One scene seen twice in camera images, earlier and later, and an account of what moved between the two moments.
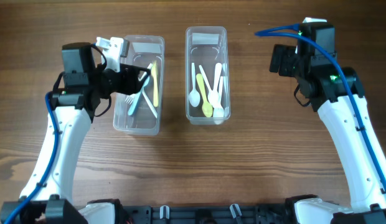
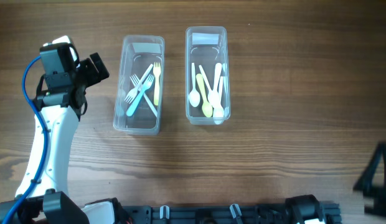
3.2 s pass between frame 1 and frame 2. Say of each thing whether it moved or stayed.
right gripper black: moved
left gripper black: moved
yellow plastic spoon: stayed
